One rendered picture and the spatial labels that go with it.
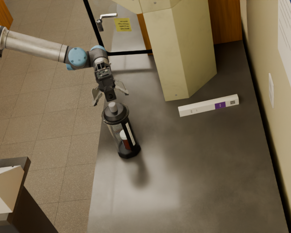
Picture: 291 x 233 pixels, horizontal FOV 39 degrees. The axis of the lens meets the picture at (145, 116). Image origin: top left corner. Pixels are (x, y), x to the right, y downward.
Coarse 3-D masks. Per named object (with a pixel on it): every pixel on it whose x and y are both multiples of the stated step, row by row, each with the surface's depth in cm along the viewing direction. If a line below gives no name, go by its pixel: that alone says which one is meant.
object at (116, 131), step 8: (104, 120) 156; (120, 120) 154; (112, 128) 158; (120, 128) 158; (112, 136) 164; (120, 136) 161; (120, 144) 164; (128, 144) 165; (120, 152) 169; (128, 152) 168
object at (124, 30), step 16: (96, 0) 192; (96, 16) 198; (112, 16) 197; (128, 16) 195; (112, 32) 204; (128, 32) 202; (144, 32) 200; (112, 48) 211; (128, 48) 209; (144, 48) 207
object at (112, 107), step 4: (112, 104) 155; (116, 104) 159; (120, 104) 158; (108, 108) 158; (112, 108) 154; (116, 108) 156; (120, 108) 157; (124, 108) 157; (104, 112) 157; (108, 112) 156; (112, 112) 156; (116, 112) 156; (120, 112) 155; (124, 112) 156; (104, 116) 157; (108, 116) 155; (112, 116) 154; (116, 116) 154; (120, 116) 155; (108, 120) 155; (112, 120) 155
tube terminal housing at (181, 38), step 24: (144, 0) 153; (168, 0) 152; (192, 0) 161; (168, 24) 160; (192, 24) 167; (168, 48) 168; (192, 48) 174; (168, 72) 177; (192, 72) 181; (216, 72) 194; (168, 96) 187
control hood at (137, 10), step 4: (112, 0) 153; (116, 0) 153; (120, 0) 153; (124, 0) 153; (128, 0) 153; (132, 0) 153; (136, 0) 153; (120, 4) 154; (124, 4) 154; (128, 4) 154; (132, 4) 154; (136, 4) 154; (128, 8) 155; (132, 8) 155; (136, 8) 155; (140, 8) 155; (136, 12) 156; (140, 12) 156
